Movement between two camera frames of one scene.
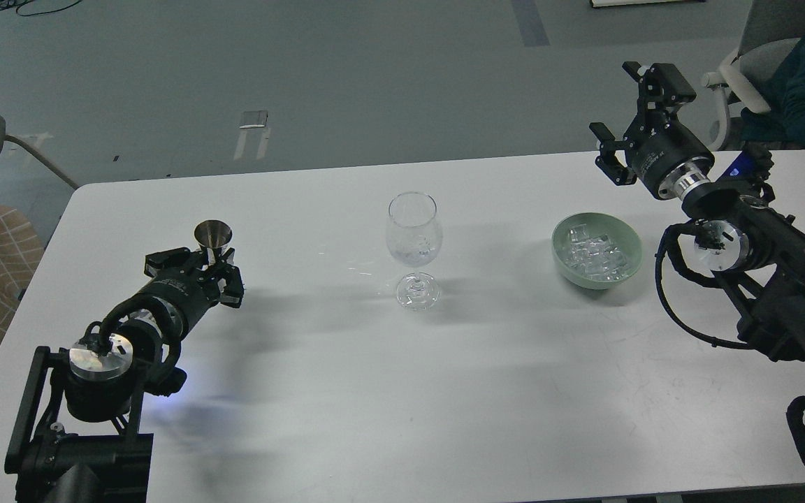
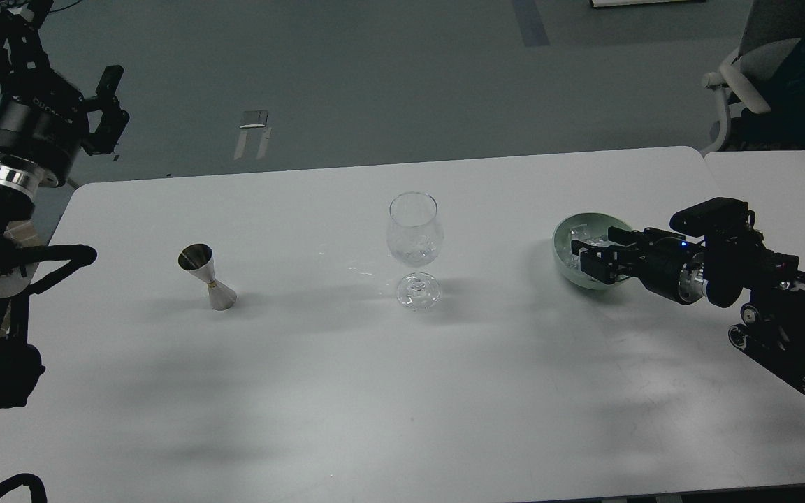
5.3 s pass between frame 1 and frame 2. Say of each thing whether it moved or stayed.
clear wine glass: stayed
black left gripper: moved
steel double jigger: moved
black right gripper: moved
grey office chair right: stayed
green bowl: stayed
